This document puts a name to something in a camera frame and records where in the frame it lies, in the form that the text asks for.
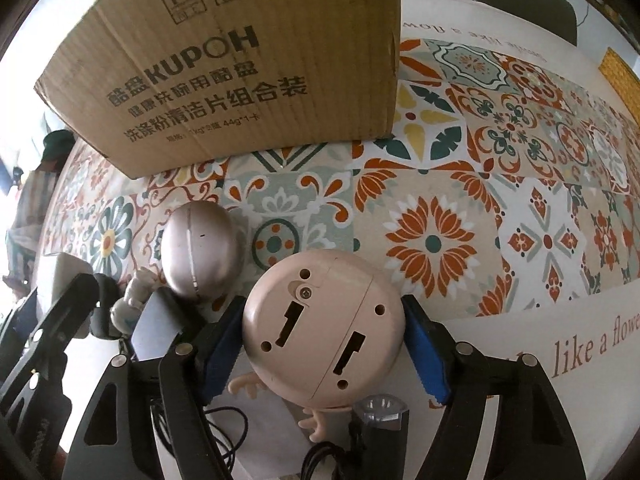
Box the black round cable hub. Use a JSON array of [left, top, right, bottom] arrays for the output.
[[90, 273, 122, 340]]

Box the black power adapter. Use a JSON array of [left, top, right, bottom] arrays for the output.
[[130, 287, 188, 362]]

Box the black bike light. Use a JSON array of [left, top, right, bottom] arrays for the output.
[[301, 392, 410, 480]]

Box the silver egg-shaped device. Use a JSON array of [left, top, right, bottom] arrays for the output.
[[160, 200, 242, 301]]

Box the pink round doll toy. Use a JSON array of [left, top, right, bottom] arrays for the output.
[[228, 249, 406, 443]]

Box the striped cushioned chair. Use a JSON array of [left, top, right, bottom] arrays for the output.
[[1, 129, 76, 300]]

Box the patterned table runner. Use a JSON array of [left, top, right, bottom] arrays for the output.
[[42, 38, 639, 318]]

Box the brown cardboard box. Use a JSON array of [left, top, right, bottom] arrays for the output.
[[35, 0, 400, 179]]

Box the woven bamboo box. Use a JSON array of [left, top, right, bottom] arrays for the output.
[[599, 48, 640, 122]]

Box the white robot figurine keychain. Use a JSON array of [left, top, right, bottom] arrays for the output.
[[110, 268, 160, 336]]

